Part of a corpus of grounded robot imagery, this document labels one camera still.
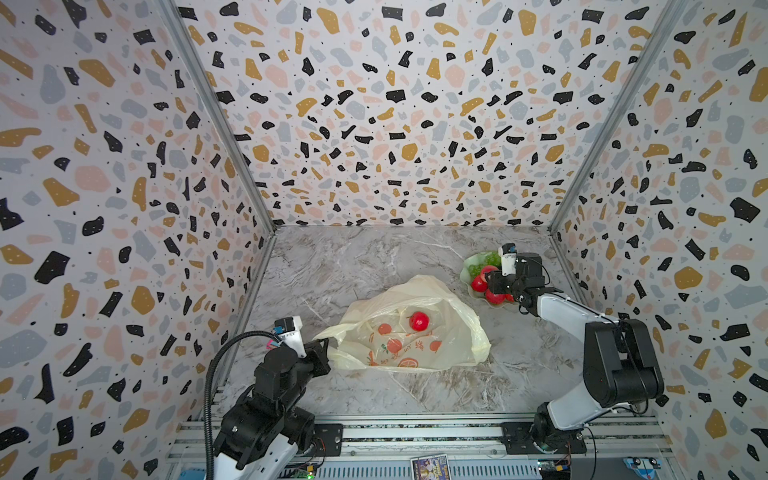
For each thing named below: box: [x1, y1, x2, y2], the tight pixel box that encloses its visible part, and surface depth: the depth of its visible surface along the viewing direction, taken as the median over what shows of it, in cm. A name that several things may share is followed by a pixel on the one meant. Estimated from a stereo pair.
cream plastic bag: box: [313, 275, 491, 373], surface depth 81 cm
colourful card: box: [410, 454, 452, 480], surface depth 70 cm
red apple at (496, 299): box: [485, 288, 506, 305], surface depth 95 cm
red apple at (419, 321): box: [409, 311, 429, 332], surface depth 93 cm
